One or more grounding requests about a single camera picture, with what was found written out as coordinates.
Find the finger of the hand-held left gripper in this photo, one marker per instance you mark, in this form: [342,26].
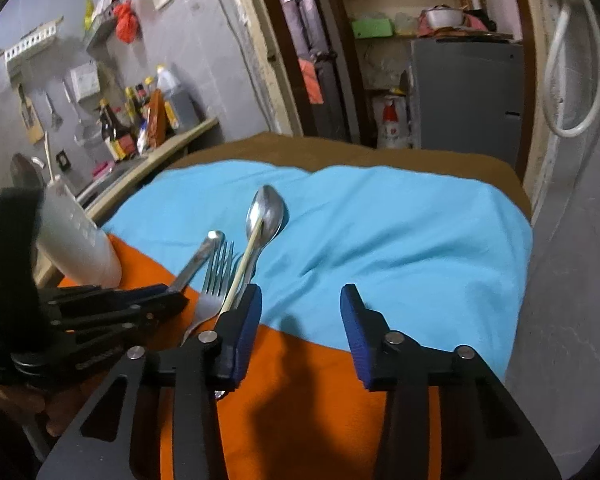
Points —
[120,305]
[12,260]

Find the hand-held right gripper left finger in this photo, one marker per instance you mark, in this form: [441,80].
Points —
[242,340]

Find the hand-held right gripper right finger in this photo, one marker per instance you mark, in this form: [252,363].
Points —
[357,335]

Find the metal fork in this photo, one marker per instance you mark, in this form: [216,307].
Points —
[207,306]

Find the white plastic utensil holder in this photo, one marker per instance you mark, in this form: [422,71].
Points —
[75,245]

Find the wooden chopstick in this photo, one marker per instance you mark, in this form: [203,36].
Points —
[250,253]
[48,160]

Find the small metal ladle spoon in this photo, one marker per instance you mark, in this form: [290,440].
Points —
[200,260]

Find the large metal spoon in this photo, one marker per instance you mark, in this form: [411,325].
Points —
[274,220]

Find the person's left hand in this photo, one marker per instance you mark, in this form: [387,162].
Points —
[30,402]

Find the metal faucet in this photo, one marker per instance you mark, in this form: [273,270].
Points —
[25,170]

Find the striped blue orange brown towel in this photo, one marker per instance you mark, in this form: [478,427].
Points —
[380,235]

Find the pink sponge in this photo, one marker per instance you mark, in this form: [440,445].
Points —
[104,169]

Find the wooden cutting board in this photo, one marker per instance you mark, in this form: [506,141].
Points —
[30,120]

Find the hanging metal strainer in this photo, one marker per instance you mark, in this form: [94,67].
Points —
[87,135]

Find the hanging metal peeler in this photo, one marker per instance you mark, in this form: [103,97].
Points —
[55,117]

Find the dark sauce bottle yellow label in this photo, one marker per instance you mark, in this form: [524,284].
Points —
[124,146]

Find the dark sauce bottle black cap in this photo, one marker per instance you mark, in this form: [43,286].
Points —
[106,125]

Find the white blue tube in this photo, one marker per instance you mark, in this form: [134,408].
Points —
[144,137]

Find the orange brown packet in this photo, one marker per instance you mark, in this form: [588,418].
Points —
[156,120]

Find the sauce bottle yellow cap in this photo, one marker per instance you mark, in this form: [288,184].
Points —
[130,105]

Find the sauce bottle red cap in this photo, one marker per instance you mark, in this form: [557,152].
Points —
[141,97]

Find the white plastic basket shelf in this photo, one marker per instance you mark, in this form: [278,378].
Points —
[30,47]

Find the red white bag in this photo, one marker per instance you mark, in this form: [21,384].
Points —
[392,122]

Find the slim bottle yellow cap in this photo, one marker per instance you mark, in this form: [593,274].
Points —
[149,87]

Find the grey cabinet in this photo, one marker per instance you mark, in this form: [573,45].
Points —
[460,100]

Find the yellow green packet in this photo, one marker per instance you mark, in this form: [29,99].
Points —
[89,15]

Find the red plastic bag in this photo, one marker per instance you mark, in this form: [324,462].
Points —
[127,25]

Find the red white packet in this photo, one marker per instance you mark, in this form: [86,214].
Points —
[105,5]

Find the dark wooden door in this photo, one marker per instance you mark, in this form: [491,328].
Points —
[310,35]

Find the green box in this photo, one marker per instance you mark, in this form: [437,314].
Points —
[372,28]

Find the metal pot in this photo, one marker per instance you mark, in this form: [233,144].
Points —
[445,17]

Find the pink cloth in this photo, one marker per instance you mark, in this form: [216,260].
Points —
[477,22]

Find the white wall box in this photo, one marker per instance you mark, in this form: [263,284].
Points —
[85,80]

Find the metal wall shelf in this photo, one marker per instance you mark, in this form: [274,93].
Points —
[100,30]

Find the worn door frame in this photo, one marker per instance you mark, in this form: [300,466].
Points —
[252,35]

